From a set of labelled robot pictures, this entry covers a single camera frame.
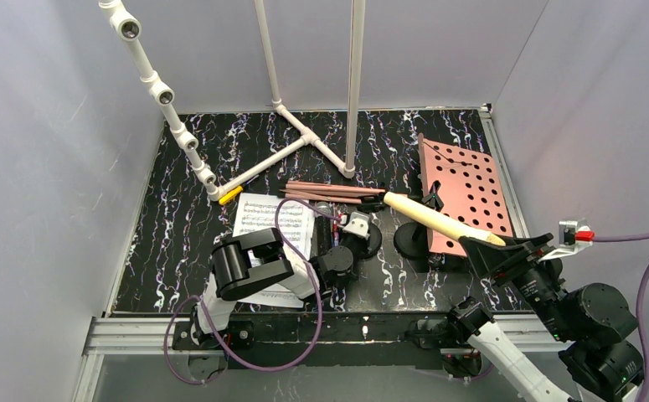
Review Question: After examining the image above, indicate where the black microphone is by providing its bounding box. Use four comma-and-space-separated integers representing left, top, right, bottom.
315, 202, 337, 221

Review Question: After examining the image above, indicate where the yellow toy microphone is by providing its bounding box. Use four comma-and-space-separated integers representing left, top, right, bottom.
383, 192, 506, 246

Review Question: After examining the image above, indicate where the sheet music page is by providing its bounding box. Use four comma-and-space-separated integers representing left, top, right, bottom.
233, 193, 315, 258
240, 290, 304, 308

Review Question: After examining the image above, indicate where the pink music stand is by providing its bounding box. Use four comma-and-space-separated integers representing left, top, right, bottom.
278, 132, 515, 259

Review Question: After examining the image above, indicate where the blue red screwdriver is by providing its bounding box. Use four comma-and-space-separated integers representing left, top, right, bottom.
332, 222, 339, 247

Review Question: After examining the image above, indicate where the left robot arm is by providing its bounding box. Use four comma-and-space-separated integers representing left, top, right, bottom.
188, 224, 382, 344

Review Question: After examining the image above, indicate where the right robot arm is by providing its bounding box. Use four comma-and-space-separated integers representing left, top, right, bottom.
447, 234, 649, 401

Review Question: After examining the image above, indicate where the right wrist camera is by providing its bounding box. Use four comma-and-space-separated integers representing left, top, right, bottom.
540, 218, 595, 261

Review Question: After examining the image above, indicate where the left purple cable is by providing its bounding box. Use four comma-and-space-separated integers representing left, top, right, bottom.
162, 198, 348, 387

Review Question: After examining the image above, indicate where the purple cable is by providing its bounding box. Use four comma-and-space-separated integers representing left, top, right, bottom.
162, 198, 348, 387
585, 231, 649, 402

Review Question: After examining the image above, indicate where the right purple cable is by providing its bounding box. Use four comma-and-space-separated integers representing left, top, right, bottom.
585, 231, 649, 402

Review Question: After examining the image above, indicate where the aluminium frame rail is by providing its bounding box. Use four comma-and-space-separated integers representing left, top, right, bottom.
71, 316, 603, 402

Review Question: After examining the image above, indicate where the white PVC pipe frame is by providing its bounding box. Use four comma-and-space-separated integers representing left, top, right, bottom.
97, 0, 368, 202

